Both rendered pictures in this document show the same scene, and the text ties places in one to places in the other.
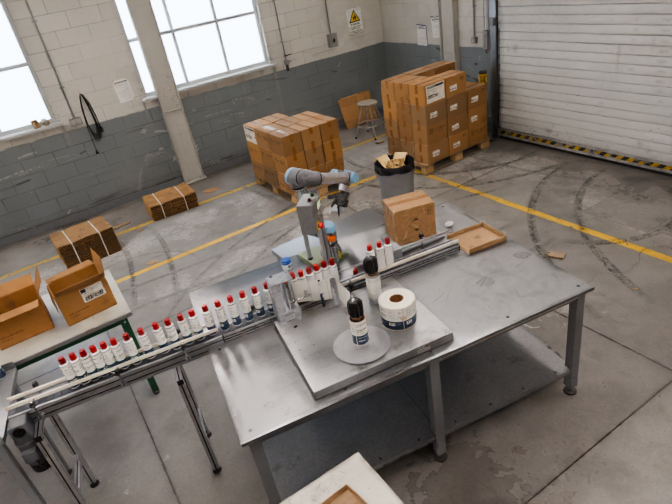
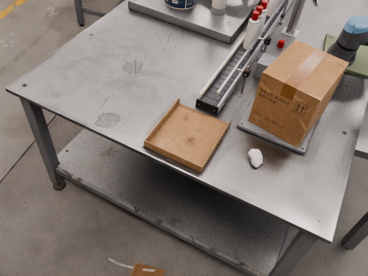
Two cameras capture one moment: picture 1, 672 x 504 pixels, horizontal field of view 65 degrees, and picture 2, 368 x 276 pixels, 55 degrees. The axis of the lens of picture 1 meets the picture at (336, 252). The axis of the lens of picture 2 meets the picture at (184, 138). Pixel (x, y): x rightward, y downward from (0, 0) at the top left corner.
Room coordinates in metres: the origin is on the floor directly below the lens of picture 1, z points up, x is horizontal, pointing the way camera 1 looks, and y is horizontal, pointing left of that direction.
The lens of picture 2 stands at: (3.76, -1.73, 1.95)
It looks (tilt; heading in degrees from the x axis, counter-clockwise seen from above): 49 degrees down; 131
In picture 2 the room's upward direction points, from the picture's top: 6 degrees clockwise
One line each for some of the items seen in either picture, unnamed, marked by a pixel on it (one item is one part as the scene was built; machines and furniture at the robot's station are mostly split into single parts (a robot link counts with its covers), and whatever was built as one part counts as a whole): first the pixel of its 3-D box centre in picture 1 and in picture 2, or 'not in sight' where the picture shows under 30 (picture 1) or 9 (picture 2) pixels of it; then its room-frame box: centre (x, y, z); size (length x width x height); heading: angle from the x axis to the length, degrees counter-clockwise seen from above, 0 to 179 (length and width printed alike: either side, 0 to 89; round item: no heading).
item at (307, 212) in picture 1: (310, 213); not in sight; (2.85, 0.11, 1.38); 0.17 x 0.10 x 0.19; 163
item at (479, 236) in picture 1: (476, 237); (189, 132); (3.12, -0.97, 0.85); 0.30 x 0.26 x 0.04; 108
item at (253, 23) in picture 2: (388, 252); (251, 30); (2.91, -0.33, 0.98); 0.05 x 0.05 x 0.20
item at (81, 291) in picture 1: (78, 285); not in sight; (3.28, 1.83, 0.97); 0.51 x 0.39 x 0.37; 33
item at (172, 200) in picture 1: (170, 201); not in sight; (6.86, 2.12, 0.11); 0.65 x 0.54 x 0.22; 114
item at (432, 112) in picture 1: (435, 115); not in sight; (6.96, -1.66, 0.57); 1.20 x 0.85 x 1.14; 120
